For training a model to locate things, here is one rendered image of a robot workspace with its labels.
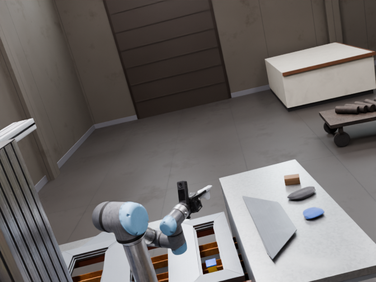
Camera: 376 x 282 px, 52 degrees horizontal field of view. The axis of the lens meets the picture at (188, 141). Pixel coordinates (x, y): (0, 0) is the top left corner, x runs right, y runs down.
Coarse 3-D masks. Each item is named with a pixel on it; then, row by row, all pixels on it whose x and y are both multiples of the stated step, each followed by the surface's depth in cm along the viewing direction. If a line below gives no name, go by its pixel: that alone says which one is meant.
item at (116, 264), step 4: (120, 260) 255; (124, 260) 253; (108, 264) 254; (112, 264) 252; (116, 264) 251; (120, 264) 250; (124, 264) 249; (128, 264) 248; (104, 268) 250; (108, 268) 249; (112, 268) 248; (116, 268) 247
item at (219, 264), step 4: (240, 256) 253; (216, 260) 253; (220, 260) 253; (240, 260) 254; (204, 264) 253; (220, 264) 254; (204, 268) 254; (220, 268) 246; (164, 272) 254; (204, 272) 246; (208, 272) 247; (160, 276) 254; (164, 276) 254; (160, 280) 254; (164, 280) 246; (168, 280) 246
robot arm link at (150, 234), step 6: (102, 204) 145; (96, 210) 144; (96, 216) 142; (96, 222) 142; (150, 228) 173; (150, 234) 171; (156, 234) 175; (150, 240) 171; (156, 240) 174; (150, 246) 180; (156, 246) 176
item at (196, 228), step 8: (200, 224) 274; (208, 224) 274; (216, 232) 262; (104, 248) 275; (168, 248) 257; (80, 256) 275; (88, 256) 275; (96, 256) 275; (168, 256) 249; (72, 264) 269; (168, 264) 243; (200, 264) 236; (224, 264) 227; (72, 272) 263; (168, 272) 235; (200, 272) 226; (224, 280) 212; (232, 280) 212; (240, 280) 213
